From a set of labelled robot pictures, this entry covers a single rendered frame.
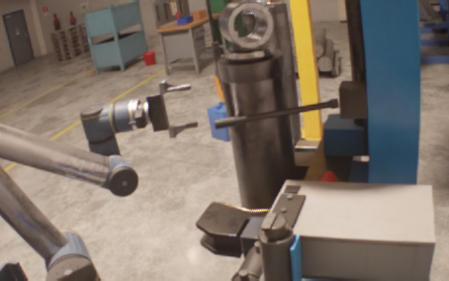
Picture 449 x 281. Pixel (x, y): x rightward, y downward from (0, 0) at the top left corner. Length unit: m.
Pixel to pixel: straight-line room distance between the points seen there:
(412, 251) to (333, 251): 0.18
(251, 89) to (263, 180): 0.32
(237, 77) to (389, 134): 0.49
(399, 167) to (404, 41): 0.39
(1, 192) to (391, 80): 1.32
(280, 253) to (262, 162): 0.55
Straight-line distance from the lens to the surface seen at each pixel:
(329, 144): 1.48
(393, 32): 1.14
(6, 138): 1.26
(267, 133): 1.32
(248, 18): 2.63
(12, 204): 1.54
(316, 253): 0.95
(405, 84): 1.18
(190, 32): 7.26
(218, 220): 1.36
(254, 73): 1.25
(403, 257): 0.94
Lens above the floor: 1.75
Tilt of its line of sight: 23 degrees down
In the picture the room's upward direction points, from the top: 10 degrees counter-clockwise
